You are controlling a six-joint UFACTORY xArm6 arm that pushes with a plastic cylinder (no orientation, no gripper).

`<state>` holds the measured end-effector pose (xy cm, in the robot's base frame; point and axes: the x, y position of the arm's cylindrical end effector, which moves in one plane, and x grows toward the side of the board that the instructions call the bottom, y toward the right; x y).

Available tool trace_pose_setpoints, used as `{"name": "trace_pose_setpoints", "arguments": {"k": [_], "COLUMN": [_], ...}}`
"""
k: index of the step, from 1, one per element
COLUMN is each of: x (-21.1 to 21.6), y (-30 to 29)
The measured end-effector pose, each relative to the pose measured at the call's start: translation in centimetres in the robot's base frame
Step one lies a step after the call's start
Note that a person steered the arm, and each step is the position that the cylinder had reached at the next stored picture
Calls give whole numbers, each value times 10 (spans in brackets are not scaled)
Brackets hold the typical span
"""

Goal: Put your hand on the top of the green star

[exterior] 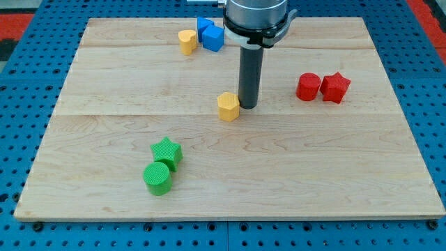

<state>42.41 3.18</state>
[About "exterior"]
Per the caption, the yellow heart block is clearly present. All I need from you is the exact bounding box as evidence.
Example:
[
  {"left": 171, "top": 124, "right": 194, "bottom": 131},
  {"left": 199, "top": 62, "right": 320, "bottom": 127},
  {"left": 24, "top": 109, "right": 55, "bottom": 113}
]
[{"left": 178, "top": 29, "right": 197, "bottom": 55}]

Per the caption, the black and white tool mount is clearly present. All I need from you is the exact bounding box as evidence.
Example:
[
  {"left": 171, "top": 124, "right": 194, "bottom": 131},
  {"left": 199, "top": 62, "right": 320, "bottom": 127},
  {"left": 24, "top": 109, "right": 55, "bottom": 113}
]
[{"left": 223, "top": 9, "right": 298, "bottom": 50}]

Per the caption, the blue cube block front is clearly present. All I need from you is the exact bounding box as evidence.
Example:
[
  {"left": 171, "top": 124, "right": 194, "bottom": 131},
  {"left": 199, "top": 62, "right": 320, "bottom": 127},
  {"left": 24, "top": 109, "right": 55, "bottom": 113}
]
[{"left": 202, "top": 25, "right": 224, "bottom": 52}]

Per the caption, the green cylinder block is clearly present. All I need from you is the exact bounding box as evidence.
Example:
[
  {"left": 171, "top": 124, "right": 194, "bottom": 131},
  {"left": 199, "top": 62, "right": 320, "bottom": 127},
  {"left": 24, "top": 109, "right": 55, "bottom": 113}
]
[{"left": 143, "top": 162, "right": 172, "bottom": 196}]

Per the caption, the light wooden board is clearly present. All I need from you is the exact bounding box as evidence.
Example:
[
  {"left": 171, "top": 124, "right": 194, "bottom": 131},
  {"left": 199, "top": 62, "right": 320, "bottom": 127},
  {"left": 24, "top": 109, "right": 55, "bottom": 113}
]
[{"left": 15, "top": 17, "right": 445, "bottom": 222}]

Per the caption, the blue block behind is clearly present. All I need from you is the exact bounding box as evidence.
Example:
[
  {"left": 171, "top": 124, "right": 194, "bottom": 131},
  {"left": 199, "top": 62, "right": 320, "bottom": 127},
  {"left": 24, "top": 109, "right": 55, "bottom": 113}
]
[{"left": 197, "top": 17, "right": 215, "bottom": 43}]

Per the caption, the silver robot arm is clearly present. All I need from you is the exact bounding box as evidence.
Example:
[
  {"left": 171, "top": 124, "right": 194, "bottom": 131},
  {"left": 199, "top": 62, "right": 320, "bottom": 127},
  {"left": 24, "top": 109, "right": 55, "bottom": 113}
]
[{"left": 210, "top": 0, "right": 298, "bottom": 109}]

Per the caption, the red cylinder block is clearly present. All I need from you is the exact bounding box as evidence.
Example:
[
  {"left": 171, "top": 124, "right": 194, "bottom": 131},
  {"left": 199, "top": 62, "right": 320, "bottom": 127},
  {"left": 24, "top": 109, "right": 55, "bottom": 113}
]
[{"left": 295, "top": 73, "right": 321, "bottom": 101}]

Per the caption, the yellow hexagon block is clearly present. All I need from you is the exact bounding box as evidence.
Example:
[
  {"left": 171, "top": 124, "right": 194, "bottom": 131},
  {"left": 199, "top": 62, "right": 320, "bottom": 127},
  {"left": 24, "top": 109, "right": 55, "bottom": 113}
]
[{"left": 217, "top": 92, "right": 240, "bottom": 122}]

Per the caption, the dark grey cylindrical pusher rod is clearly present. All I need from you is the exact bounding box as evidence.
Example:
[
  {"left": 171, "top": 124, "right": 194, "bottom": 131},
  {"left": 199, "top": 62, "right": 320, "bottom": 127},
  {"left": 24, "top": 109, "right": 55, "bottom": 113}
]
[{"left": 238, "top": 47, "right": 263, "bottom": 109}]

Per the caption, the green star block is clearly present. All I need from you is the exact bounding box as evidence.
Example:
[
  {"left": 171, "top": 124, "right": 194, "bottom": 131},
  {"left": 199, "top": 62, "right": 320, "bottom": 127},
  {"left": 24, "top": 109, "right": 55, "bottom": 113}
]
[{"left": 151, "top": 137, "right": 183, "bottom": 172}]

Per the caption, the red star block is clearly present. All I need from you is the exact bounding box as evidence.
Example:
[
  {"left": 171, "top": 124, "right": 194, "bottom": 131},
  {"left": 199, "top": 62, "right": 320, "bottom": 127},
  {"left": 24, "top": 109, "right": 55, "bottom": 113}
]
[{"left": 320, "top": 73, "right": 351, "bottom": 104}]

